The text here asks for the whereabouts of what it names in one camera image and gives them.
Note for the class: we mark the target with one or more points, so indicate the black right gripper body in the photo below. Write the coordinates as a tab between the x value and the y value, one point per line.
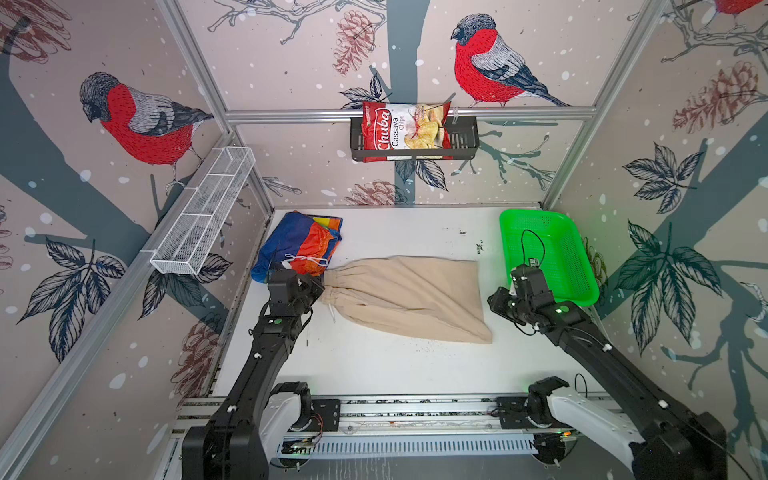
505	306

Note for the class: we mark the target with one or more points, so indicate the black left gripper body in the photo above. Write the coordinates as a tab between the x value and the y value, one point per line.
309	290

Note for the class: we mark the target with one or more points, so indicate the rainbow striped shorts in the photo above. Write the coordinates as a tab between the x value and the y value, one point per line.
300	242

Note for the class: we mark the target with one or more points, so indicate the beige shorts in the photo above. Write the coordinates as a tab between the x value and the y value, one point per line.
419	297

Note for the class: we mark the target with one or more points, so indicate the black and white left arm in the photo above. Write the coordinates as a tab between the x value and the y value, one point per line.
241	437

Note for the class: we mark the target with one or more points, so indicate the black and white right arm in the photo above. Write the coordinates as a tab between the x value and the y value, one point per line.
655	436

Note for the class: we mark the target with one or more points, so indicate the green plastic tray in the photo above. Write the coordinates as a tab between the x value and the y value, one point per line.
552	242

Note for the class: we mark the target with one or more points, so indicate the red cassava chips bag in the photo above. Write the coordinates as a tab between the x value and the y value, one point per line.
389	127

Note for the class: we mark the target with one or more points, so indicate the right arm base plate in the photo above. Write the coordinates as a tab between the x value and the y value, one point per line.
512	413

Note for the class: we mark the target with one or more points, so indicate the white wire mesh shelf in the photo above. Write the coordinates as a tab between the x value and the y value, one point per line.
186	246

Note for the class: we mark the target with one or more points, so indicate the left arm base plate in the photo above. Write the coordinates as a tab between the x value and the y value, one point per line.
324	414

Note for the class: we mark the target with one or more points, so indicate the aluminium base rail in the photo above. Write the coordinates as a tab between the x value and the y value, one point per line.
417	414

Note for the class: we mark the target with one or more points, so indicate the black wire basket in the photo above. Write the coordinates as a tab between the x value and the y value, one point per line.
462	134

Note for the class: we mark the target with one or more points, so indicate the aluminium horizontal frame bar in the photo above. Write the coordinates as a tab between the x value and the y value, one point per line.
298	116

